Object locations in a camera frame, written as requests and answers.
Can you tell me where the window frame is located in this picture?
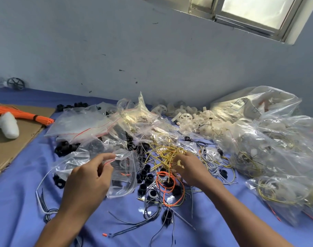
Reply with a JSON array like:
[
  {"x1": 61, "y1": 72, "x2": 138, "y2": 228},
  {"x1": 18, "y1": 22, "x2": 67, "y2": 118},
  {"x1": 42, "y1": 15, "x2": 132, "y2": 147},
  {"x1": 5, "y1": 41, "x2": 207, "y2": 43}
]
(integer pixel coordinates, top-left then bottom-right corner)
[{"x1": 140, "y1": 0, "x2": 313, "y2": 46}]

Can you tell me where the person's right forearm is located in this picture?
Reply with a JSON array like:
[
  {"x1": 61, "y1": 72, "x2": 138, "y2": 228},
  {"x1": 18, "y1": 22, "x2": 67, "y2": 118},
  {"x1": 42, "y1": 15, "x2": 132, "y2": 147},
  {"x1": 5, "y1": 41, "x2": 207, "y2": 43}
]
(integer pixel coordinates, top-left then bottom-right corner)
[{"x1": 202, "y1": 178, "x2": 294, "y2": 247}]

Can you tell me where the blue cloth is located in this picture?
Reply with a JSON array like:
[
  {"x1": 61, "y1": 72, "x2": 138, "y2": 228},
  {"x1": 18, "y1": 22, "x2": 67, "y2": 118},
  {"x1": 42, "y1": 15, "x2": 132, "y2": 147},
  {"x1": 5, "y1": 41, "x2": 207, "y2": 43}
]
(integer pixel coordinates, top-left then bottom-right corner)
[{"x1": 0, "y1": 87, "x2": 313, "y2": 247}]

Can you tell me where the person's right hand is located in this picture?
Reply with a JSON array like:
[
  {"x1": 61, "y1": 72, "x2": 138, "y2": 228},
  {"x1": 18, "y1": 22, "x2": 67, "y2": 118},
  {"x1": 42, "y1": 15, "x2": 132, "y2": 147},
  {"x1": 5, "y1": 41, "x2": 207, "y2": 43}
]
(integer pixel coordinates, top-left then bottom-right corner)
[{"x1": 170, "y1": 152, "x2": 217, "y2": 192}]

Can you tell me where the pile of white plastic wheels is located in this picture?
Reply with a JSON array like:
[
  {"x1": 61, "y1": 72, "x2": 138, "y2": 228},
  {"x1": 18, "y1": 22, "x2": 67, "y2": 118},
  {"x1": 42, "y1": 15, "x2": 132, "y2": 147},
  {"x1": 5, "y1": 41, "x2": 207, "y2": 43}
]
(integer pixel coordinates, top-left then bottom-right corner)
[{"x1": 150, "y1": 100, "x2": 230, "y2": 138}]

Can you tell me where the brown cardboard sheet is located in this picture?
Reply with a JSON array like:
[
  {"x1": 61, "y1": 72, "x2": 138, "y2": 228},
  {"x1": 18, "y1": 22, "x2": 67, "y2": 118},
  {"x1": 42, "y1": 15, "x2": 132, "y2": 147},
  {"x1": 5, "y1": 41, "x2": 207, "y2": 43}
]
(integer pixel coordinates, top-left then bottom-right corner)
[{"x1": 0, "y1": 104, "x2": 56, "y2": 183}]

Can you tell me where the black round wheel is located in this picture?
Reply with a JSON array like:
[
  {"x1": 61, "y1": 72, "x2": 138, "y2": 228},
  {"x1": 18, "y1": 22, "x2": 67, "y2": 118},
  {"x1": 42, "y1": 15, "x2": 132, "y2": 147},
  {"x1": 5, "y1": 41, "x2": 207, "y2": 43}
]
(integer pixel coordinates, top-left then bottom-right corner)
[{"x1": 6, "y1": 77, "x2": 26, "y2": 92}]

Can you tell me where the pile of black plastic rings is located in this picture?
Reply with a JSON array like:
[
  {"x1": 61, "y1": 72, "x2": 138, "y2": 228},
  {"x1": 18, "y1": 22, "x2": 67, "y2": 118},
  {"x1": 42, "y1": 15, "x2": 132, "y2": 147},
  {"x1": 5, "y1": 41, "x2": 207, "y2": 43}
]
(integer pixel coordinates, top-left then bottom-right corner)
[{"x1": 53, "y1": 102, "x2": 179, "y2": 227}]

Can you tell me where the person's left hand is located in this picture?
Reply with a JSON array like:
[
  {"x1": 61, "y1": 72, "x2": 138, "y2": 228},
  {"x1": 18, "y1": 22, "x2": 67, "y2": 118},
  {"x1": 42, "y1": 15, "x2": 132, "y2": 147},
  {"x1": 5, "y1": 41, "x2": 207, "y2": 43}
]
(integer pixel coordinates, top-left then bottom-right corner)
[{"x1": 59, "y1": 153, "x2": 117, "y2": 223}]

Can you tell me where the white handheld device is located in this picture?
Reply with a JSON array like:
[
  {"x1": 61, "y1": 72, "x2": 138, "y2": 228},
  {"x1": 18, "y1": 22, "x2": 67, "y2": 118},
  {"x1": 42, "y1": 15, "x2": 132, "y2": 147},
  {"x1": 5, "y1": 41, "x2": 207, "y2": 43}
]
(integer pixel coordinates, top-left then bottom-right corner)
[{"x1": 0, "y1": 111, "x2": 20, "y2": 140}]

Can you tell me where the orange wire loop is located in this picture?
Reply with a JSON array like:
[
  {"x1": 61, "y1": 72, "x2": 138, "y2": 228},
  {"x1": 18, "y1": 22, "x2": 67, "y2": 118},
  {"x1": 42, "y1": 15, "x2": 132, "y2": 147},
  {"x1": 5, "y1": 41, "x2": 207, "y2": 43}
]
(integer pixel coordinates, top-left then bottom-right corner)
[{"x1": 155, "y1": 170, "x2": 187, "y2": 208}]

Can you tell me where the orange tie bundle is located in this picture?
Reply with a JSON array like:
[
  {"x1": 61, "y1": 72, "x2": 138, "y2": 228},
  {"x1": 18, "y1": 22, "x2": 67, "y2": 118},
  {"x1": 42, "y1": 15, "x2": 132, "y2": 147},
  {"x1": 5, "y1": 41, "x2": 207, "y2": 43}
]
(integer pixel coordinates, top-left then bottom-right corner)
[{"x1": 0, "y1": 105, "x2": 56, "y2": 127}]

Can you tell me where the clear zip plastic bag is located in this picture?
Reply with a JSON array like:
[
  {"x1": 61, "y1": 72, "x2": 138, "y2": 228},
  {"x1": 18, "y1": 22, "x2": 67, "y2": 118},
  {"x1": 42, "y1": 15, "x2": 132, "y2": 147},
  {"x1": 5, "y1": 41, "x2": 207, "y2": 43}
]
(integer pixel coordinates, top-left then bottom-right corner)
[{"x1": 53, "y1": 139, "x2": 140, "y2": 200}]

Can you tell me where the stack of plastic bags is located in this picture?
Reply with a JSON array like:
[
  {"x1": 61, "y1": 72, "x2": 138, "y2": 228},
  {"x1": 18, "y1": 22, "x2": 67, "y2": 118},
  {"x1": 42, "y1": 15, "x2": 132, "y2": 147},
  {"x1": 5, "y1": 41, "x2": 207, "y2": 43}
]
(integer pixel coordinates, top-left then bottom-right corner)
[{"x1": 45, "y1": 103, "x2": 122, "y2": 145}]

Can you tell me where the pile of large plastic bags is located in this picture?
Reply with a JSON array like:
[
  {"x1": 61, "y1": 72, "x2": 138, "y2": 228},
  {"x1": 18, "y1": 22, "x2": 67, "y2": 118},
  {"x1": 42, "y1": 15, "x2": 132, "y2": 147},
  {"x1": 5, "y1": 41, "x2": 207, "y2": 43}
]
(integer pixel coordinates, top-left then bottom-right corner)
[{"x1": 210, "y1": 86, "x2": 313, "y2": 227}]

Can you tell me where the pile of yellow wires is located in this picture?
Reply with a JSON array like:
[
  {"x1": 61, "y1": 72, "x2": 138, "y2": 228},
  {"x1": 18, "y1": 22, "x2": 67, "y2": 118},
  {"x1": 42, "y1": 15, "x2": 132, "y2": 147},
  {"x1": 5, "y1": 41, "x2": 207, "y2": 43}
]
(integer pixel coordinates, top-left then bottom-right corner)
[{"x1": 148, "y1": 143, "x2": 187, "y2": 174}]

